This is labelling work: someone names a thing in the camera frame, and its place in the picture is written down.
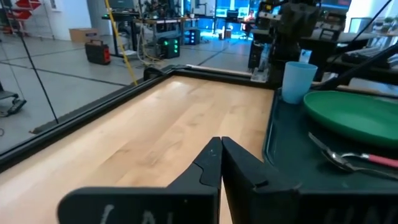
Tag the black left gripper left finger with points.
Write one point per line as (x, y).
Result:
(171, 205)

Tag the black aluminium table frame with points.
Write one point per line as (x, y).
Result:
(93, 109)

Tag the dark green plastic tray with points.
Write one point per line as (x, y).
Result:
(292, 146)

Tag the red sign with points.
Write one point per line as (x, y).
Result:
(29, 3)

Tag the red and black case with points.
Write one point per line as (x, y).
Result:
(98, 53)

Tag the black computer with blue lights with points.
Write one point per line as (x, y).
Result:
(192, 36)

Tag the black keyboard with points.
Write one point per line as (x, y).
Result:
(367, 57)

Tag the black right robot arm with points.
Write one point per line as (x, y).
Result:
(292, 31)

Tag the green round plate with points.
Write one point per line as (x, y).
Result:
(351, 115)

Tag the light blue plastic cup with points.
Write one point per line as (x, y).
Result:
(298, 82)

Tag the black wheeled base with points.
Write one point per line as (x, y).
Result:
(12, 104)

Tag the black computer with green lights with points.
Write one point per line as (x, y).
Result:
(169, 47)

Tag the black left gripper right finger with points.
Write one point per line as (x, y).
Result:
(264, 205)

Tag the cardboard box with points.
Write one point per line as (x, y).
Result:
(83, 35)

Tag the silver metal spoon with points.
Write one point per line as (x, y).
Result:
(339, 161)

